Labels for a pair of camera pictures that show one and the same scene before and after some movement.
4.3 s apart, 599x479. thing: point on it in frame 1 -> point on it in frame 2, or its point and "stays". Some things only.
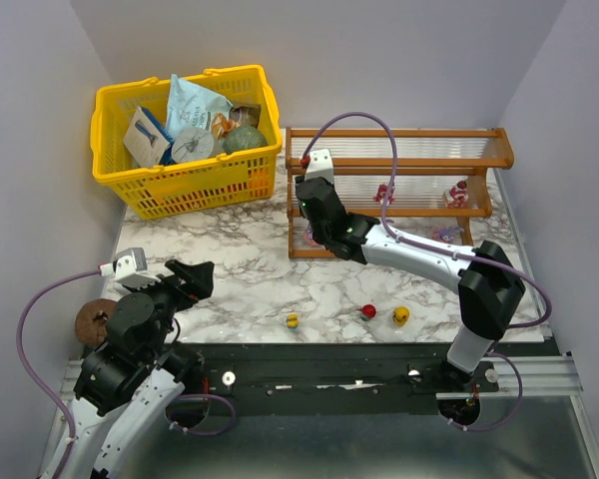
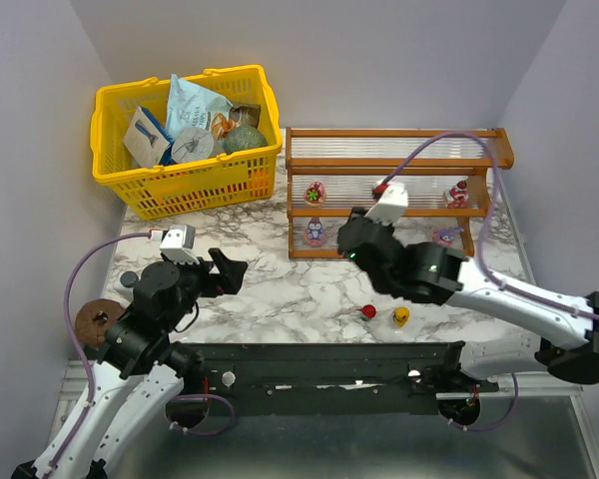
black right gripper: (310, 188) -> (354, 238)
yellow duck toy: (400, 315) stays
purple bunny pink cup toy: (446, 235) stays
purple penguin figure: (308, 238) stays
